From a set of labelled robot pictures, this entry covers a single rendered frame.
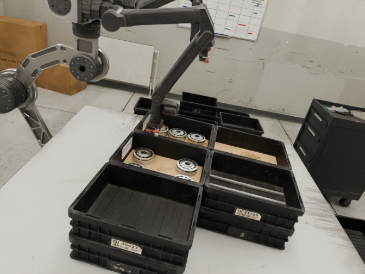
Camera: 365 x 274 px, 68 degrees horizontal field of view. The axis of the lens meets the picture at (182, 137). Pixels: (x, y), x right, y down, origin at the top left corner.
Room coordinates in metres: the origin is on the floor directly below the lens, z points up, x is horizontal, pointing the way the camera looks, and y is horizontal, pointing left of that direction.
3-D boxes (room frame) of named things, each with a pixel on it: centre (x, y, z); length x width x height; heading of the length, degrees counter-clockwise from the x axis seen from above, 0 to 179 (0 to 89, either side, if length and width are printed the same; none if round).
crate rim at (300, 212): (0.99, -0.33, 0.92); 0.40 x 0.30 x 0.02; 85
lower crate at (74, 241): (0.73, 0.09, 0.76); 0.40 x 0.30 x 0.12; 85
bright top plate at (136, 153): (1.11, 0.17, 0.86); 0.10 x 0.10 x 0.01
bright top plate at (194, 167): (1.09, -0.05, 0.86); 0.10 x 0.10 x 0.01
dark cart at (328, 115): (2.39, -1.47, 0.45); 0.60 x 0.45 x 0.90; 92
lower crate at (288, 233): (0.99, -0.33, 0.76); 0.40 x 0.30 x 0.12; 85
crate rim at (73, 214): (0.73, 0.09, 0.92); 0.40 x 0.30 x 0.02; 85
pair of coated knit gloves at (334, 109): (2.46, -1.35, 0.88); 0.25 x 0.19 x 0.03; 92
